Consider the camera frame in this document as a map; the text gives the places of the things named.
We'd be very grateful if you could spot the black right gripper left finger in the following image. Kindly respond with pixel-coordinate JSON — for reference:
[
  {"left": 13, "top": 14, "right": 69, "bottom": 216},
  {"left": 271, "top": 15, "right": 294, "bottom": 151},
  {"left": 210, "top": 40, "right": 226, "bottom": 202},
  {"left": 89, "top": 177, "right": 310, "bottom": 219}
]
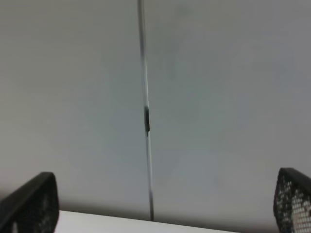
[{"left": 0, "top": 172, "right": 60, "bottom": 233}]

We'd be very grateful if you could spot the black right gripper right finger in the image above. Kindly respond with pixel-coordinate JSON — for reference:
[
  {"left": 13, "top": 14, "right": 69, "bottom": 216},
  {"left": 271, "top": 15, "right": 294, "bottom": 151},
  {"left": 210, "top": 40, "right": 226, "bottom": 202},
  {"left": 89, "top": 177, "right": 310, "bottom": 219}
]
[{"left": 273, "top": 167, "right": 311, "bottom": 233}]

